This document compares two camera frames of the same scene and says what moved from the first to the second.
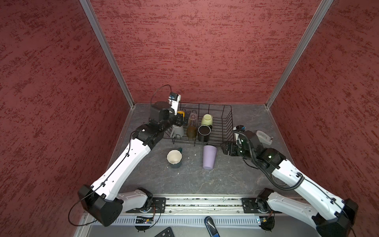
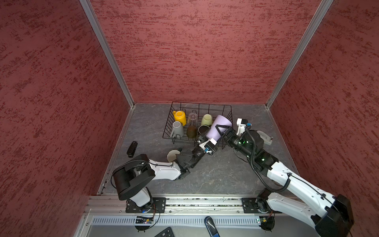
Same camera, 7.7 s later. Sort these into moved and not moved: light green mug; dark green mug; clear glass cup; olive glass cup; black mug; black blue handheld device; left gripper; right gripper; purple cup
Moved: right gripper; left gripper; purple cup
Not moved: black blue handheld device; clear glass cup; olive glass cup; dark green mug; black mug; light green mug
